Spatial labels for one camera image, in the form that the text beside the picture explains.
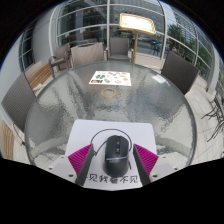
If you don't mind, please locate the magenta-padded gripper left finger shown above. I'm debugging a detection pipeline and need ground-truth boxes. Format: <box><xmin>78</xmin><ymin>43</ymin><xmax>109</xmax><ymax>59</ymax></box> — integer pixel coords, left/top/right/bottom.
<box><xmin>47</xmin><ymin>143</ymin><xmax>95</xmax><ymax>187</ymax></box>

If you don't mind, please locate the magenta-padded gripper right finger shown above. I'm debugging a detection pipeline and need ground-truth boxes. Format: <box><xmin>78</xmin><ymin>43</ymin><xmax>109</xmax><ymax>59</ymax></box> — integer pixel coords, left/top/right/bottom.
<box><xmin>132</xmin><ymin>143</ymin><xmax>181</xmax><ymax>186</ymax></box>

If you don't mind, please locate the black computer mouse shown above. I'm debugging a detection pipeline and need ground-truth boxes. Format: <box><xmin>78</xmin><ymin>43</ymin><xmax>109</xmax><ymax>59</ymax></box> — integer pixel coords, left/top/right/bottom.
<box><xmin>103</xmin><ymin>134</ymin><xmax>130</xmax><ymax>179</ymax></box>

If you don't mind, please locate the white mouse pad with drawing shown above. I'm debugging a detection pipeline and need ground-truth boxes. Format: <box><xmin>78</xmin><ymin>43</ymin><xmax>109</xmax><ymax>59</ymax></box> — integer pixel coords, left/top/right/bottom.
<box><xmin>64</xmin><ymin>119</ymin><xmax>158</xmax><ymax>192</ymax></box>

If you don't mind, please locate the tan tape roll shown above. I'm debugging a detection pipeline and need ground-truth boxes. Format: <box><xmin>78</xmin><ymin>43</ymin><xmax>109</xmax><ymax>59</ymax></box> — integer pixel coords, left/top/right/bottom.
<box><xmin>99</xmin><ymin>87</ymin><xmax>119</xmax><ymax>100</ymax></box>

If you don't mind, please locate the dark metal side table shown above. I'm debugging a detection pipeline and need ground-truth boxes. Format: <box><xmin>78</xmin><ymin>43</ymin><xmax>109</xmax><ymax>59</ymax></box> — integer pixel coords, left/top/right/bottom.
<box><xmin>200</xmin><ymin>89</ymin><xmax>224</xmax><ymax>144</ymax></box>

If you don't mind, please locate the colourful printed menu card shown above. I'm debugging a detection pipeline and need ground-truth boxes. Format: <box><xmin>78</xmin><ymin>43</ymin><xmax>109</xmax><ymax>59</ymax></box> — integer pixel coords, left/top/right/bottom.
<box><xmin>88</xmin><ymin>70</ymin><xmax>132</xmax><ymax>87</ymax></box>

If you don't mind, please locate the gold-framed menu stand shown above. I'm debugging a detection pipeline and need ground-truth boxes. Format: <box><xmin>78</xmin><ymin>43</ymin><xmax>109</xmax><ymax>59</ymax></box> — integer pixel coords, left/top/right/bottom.
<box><xmin>118</xmin><ymin>13</ymin><xmax>157</xmax><ymax>64</ymax></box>

